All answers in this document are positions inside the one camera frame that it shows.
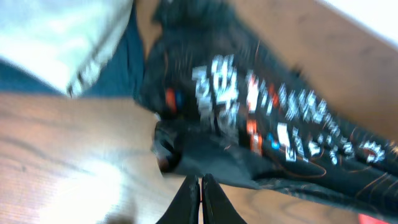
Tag red shirt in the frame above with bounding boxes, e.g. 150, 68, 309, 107
358, 214, 389, 224

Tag beige folded shorts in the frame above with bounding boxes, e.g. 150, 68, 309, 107
1, 0, 134, 98

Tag black printed jersey shirt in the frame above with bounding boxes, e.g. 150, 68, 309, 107
138, 1, 397, 223

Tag navy blue folded garment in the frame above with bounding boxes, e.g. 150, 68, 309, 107
1, 2, 144, 98

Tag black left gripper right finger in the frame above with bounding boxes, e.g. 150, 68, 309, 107
201, 174, 246, 224

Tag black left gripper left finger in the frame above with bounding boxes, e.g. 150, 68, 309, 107
157, 175, 200, 224

